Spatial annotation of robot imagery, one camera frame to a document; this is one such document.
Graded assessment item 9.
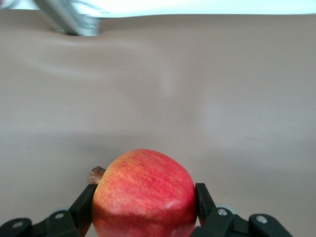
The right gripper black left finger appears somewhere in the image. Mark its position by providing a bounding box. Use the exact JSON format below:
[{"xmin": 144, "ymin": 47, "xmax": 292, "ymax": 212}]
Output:
[{"xmin": 0, "ymin": 183, "xmax": 98, "ymax": 237}]

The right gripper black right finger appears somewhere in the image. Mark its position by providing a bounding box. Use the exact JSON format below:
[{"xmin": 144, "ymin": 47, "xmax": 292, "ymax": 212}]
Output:
[{"xmin": 195, "ymin": 182, "xmax": 295, "ymax": 237}]

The red apple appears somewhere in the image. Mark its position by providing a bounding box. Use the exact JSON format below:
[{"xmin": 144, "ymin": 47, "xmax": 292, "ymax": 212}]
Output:
[{"xmin": 87, "ymin": 148, "xmax": 198, "ymax": 237}]

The brown table cloth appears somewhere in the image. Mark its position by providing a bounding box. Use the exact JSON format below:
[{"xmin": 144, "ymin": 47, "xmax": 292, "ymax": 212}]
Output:
[{"xmin": 0, "ymin": 9, "xmax": 316, "ymax": 237}]

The grey metal camera post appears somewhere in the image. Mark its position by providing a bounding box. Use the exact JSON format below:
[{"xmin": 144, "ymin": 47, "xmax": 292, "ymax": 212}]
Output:
[{"xmin": 33, "ymin": 0, "xmax": 102, "ymax": 37}]

